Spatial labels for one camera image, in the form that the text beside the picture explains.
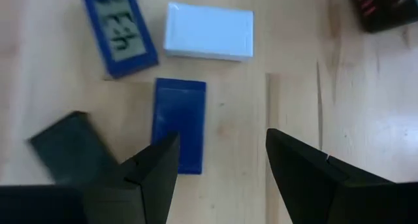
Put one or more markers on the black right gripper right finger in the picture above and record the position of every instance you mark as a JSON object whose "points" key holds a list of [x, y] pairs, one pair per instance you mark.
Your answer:
{"points": [[313, 191]]}

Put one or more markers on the black plastic basket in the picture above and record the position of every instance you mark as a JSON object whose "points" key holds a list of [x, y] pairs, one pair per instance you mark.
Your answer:
{"points": [[385, 15]]}

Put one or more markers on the black box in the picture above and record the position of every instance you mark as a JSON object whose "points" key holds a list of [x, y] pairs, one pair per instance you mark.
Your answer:
{"points": [[73, 145]]}

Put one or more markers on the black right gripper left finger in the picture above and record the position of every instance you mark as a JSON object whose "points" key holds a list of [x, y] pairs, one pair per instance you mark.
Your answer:
{"points": [[153, 191]]}

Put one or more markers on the blue framed display meter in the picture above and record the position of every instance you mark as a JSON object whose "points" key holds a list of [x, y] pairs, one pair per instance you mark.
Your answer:
{"points": [[119, 31]]}

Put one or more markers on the white box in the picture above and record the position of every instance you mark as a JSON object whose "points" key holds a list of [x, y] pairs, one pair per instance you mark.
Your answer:
{"points": [[209, 31]]}

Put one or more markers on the blue box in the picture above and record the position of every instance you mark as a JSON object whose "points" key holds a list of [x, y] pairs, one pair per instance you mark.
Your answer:
{"points": [[179, 113]]}

